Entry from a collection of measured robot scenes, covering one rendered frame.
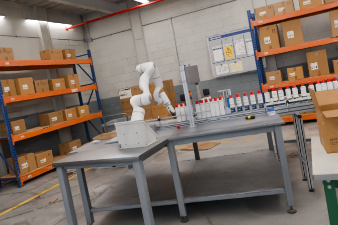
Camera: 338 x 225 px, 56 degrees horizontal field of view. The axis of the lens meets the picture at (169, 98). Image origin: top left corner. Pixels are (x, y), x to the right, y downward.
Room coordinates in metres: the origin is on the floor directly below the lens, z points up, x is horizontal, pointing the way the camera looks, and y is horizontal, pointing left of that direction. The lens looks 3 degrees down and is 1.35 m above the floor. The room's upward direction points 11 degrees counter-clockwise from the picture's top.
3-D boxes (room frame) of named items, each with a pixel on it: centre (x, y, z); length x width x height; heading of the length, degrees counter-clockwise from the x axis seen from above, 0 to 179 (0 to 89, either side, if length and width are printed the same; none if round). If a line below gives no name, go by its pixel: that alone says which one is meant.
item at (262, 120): (3.69, -0.09, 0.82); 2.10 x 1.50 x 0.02; 77
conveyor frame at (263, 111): (3.56, -0.19, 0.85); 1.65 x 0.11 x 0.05; 77
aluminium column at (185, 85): (3.41, -0.20, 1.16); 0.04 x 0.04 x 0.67; 77
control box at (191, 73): (3.46, -0.27, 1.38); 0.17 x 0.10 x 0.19; 132
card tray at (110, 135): (3.79, 0.79, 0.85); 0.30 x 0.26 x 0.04; 77
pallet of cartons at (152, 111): (7.51, 0.47, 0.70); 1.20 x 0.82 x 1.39; 72
